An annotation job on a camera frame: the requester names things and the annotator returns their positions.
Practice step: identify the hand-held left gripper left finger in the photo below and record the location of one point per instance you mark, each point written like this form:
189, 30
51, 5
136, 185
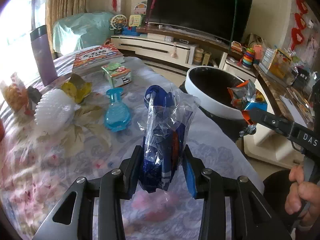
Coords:
130, 180

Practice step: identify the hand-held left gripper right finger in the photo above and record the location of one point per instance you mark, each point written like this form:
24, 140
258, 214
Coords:
191, 180

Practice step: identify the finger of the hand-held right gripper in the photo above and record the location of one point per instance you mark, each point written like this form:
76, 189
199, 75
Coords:
270, 122
258, 107

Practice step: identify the orange snack wrapper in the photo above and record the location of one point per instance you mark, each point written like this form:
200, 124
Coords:
240, 95

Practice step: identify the blue snack wrapper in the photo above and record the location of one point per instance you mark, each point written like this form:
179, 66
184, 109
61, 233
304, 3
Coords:
155, 170

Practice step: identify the white trash bin black liner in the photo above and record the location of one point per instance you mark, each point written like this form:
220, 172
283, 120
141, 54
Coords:
210, 97

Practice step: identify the blue clear plastic bottle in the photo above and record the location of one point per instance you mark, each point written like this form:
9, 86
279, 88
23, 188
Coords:
117, 115

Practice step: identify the clear plastic wrapper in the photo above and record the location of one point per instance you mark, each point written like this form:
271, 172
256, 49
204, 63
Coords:
183, 105

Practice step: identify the white foam fruit net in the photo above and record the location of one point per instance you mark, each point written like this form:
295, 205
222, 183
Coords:
52, 110

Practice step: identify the yellow green wrapper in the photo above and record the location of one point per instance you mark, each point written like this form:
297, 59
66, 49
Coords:
75, 90

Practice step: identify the dark grey wrapper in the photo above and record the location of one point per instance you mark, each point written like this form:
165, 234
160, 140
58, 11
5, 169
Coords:
33, 95

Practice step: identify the person's right hand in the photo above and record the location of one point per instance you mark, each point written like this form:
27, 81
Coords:
296, 197

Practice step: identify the marble top side counter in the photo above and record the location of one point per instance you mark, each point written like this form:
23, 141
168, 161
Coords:
270, 140

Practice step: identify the yellow toy box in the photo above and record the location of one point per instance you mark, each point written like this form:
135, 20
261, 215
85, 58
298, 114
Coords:
280, 65

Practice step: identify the black desk organizer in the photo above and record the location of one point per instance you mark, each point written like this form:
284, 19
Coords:
303, 76

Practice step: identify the floral tablecloth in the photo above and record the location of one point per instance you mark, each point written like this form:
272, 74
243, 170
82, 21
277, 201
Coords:
75, 155

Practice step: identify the small orange toy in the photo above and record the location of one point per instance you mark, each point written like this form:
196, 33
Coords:
236, 47

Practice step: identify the beige bag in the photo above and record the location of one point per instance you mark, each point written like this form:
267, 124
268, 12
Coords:
255, 42

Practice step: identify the pink hanging ornament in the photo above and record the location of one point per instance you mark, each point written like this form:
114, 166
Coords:
174, 51

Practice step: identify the green drink carton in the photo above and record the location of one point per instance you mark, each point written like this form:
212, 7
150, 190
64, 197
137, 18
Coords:
117, 73

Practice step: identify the white tv cabinet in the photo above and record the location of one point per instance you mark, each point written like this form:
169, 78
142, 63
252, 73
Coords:
155, 50

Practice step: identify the black flat television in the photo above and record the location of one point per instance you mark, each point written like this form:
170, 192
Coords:
195, 5

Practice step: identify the red picture book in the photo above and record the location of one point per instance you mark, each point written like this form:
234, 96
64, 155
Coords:
97, 55

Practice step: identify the purple thermos bottle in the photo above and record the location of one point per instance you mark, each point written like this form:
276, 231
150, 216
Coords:
45, 62

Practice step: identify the blue plastic toy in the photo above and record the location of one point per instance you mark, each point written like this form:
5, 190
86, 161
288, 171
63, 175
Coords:
129, 31

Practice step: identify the toy telephone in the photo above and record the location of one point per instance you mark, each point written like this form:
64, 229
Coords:
135, 20

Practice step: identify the toy house card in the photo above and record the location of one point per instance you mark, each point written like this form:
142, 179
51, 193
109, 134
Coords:
140, 8

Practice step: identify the ferris wheel toy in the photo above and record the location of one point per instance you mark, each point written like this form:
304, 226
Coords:
118, 23

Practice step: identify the teal furniture cover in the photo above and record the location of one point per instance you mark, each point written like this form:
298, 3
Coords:
82, 27

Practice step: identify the white security camera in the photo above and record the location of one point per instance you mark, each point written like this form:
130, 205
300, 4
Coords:
312, 23

